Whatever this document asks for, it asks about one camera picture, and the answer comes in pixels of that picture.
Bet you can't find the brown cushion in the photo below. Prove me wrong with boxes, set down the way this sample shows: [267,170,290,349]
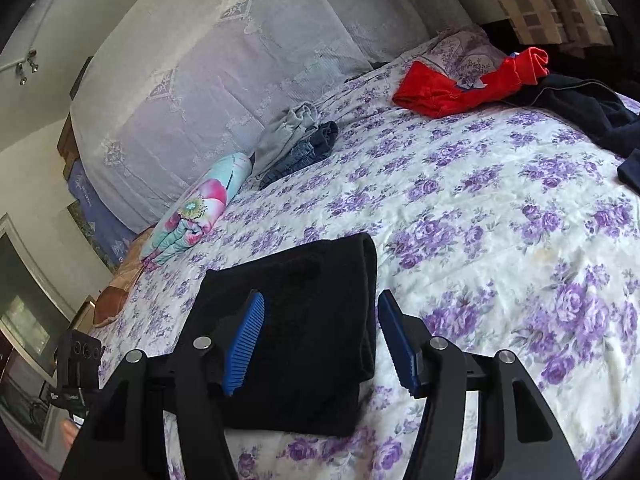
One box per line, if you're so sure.
[94,282,132,327]

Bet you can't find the purple floral bedspread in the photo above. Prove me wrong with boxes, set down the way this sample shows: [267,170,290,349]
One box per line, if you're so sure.
[97,27,640,480]

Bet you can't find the ceiling track lights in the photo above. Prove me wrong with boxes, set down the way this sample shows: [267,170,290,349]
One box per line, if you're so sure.
[14,49,42,87]

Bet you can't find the person's left hand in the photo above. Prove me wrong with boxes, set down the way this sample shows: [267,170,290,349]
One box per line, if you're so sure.
[59,417,83,452]

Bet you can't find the patterned beige curtain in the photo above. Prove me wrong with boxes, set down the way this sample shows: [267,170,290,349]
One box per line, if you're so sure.
[470,0,621,47]

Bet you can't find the grey garment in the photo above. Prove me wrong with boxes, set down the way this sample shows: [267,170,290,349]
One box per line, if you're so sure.
[250,101,321,178]

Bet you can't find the framed mirror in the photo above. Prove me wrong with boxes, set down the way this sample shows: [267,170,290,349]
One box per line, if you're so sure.
[0,214,77,377]

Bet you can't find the blue jeans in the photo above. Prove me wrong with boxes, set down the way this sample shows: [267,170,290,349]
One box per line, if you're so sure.
[259,121,340,191]

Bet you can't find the navy blue garment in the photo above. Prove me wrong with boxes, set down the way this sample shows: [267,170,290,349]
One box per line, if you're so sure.
[616,148,640,189]

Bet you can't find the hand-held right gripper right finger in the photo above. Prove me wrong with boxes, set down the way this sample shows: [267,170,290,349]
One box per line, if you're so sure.
[377,289,584,480]

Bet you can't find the folded teal floral quilt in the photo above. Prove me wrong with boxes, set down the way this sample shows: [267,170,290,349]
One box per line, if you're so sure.
[140,152,253,273]

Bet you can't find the purple floral pillow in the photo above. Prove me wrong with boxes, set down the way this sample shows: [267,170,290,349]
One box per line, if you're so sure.
[429,27,512,87]

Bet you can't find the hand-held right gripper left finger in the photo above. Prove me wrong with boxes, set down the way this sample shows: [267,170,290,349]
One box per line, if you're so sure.
[59,289,267,480]

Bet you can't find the black pants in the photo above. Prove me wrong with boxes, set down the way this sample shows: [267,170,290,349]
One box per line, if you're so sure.
[189,232,379,438]

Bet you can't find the blue patterned mattress side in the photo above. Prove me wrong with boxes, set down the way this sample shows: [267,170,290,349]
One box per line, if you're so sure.
[64,159,138,267]

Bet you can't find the red garment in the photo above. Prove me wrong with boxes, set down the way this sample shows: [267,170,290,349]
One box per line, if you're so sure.
[392,46,551,118]

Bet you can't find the dark jacket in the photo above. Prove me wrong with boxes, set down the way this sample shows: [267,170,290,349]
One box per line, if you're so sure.
[502,74,640,157]

